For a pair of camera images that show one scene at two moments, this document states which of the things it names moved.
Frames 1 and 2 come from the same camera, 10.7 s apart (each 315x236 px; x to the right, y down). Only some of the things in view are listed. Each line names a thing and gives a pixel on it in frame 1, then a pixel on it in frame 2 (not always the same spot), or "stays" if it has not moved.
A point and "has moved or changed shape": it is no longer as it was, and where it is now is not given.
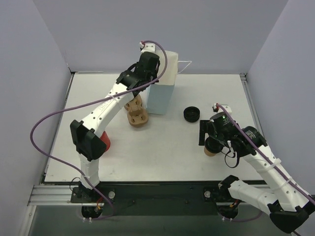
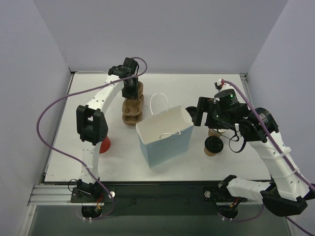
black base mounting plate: (154, 199) stays
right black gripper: (203, 132) -> (201, 112)
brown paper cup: (209, 154) stays
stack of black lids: (191, 114) stays
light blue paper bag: (159, 95) -> (167, 136)
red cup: (105, 138) stays
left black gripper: (146, 66) -> (130, 91)
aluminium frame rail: (59, 195) stays
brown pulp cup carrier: (137, 115) has moved or changed shape
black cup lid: (213, 145) stays
